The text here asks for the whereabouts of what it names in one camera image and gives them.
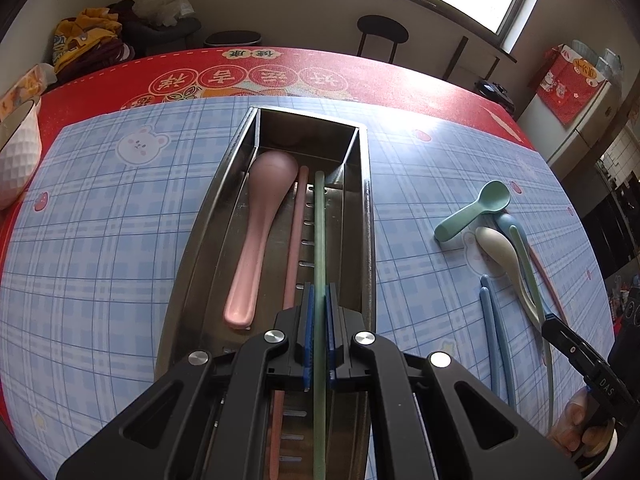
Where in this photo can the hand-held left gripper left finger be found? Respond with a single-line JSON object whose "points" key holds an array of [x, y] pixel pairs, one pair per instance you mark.
{"points": [[308, 345]]}

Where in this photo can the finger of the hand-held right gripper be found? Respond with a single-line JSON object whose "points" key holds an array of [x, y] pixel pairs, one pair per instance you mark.
{"points": [[570, 345]]}

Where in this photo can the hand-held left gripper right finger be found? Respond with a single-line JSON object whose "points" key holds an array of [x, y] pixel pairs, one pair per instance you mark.
{"points": [[331, 345]]}

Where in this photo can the green chopstick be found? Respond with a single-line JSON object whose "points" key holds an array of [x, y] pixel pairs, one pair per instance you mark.
{"points": [[320, 235], [550, 385]]}

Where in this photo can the pink chopstick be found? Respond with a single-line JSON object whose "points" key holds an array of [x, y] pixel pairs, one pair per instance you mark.
{"points": [[547, 285], [299, 210]]}

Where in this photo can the blue chopstick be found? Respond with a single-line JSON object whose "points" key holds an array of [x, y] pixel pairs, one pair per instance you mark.
{"points": [[492, 355], [505, 355]]}

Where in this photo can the metal utensil tray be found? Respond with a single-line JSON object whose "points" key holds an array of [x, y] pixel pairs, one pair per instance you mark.
{"points": [[210, 280]]}

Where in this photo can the beige spoon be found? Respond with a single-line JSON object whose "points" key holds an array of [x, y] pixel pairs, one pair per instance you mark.
{"points": [[492, 242]]}

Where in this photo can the blue spoon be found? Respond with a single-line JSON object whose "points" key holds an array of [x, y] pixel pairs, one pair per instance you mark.
{"points": [[504, 221]]}

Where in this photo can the green spoon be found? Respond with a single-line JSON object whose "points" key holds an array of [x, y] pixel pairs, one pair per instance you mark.
{"points": [[495, 197]]}

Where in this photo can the pink spoon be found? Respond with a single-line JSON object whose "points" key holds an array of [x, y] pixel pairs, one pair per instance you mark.
{"points": [[270, 175]]}

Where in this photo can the person's right hand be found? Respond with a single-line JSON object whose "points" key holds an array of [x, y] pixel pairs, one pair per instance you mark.
{"points": [[575, 425]]}

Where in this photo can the blue plaid table mat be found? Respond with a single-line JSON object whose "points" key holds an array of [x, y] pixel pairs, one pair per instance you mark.
{"points": [[125, 260]]}

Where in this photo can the white fridge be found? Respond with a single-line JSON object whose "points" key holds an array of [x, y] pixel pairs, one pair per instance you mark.
{"points": [[575, 140]]}

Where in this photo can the red printed tablecloth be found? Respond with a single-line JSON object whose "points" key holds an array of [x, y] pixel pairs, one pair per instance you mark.
{"points": [[350, 90]]}

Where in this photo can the black rice cooker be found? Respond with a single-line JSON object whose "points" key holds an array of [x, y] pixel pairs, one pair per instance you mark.
{"points": [[495, 95]]}

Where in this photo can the clear plastic containers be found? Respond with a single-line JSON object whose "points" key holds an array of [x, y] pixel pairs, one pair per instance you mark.
{"points": [[600, 57]]}

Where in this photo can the black trash bin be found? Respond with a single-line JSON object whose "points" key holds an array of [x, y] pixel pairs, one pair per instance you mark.
{"points": [[232, 39]]}

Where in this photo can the black round stool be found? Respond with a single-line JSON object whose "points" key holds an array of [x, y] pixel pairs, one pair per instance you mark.
{"points": [[382, 27]]}

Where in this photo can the dark cushioned chair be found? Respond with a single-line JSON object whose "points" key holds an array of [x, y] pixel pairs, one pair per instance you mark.
{"points": [[170, 35]]}

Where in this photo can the dark windowsill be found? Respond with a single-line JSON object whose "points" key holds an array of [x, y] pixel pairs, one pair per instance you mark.
{"points": [[425, 7]]}

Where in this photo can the clear plastic bag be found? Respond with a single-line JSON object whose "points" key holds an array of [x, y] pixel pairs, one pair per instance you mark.
{"points": [[162, 0]]}

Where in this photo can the pile of clothes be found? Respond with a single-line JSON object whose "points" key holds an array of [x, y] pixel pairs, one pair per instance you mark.
{"points": [[90, 35]]}

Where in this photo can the bread bag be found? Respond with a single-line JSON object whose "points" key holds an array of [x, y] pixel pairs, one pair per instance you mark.
{"points": [[25, 85]]}

